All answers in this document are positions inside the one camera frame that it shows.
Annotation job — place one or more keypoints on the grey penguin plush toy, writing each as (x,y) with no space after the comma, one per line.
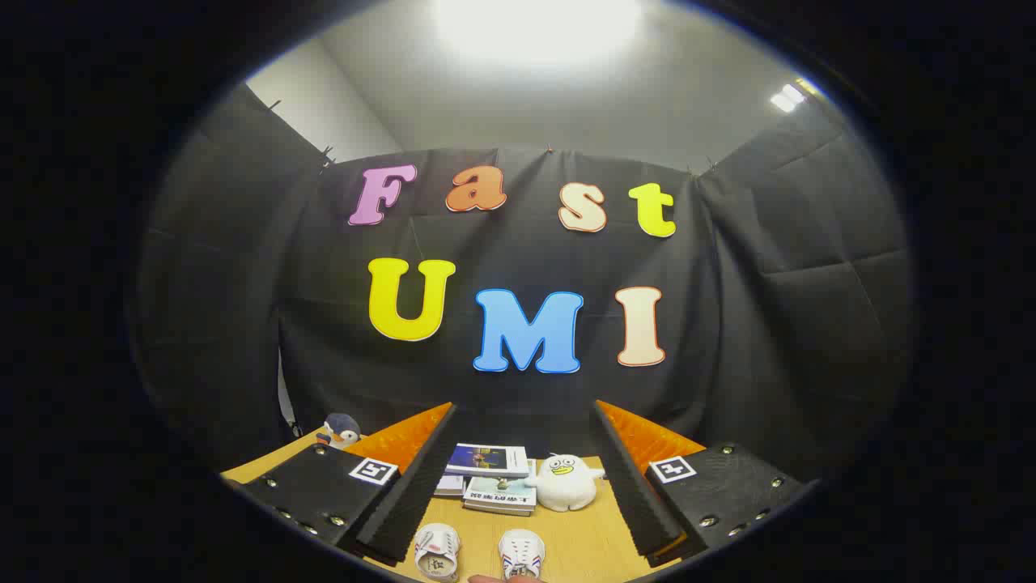
(340,429)

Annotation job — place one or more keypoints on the white duck plush toy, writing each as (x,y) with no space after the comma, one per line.
(564,484)

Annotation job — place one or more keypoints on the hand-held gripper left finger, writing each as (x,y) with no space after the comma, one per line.
(413,502)

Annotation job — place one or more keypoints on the book with blue photo cover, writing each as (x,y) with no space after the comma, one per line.
(486,460)

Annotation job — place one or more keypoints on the large ceiling light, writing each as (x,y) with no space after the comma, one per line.
(534,24)

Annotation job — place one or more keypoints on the small ceiling light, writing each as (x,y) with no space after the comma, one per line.
(787,97)

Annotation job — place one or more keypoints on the white canvas shoe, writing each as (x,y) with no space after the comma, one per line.
(522,551)
(437,551)

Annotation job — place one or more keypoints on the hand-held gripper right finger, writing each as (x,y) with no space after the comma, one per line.
(639,502)

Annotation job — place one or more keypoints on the plain white book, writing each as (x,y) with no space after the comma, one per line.
(450,484)

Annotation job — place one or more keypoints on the book with pale teal cover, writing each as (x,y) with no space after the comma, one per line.
(500,494)

